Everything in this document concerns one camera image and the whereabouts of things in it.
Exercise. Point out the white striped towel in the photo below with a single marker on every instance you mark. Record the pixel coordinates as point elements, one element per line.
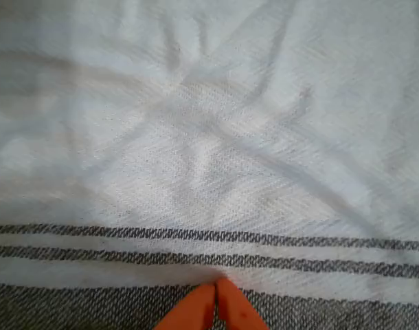
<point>209,144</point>

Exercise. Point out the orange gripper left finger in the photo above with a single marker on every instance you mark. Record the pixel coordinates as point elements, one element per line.
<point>195,311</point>

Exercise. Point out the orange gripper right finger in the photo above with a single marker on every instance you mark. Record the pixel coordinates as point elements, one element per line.
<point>235,309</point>

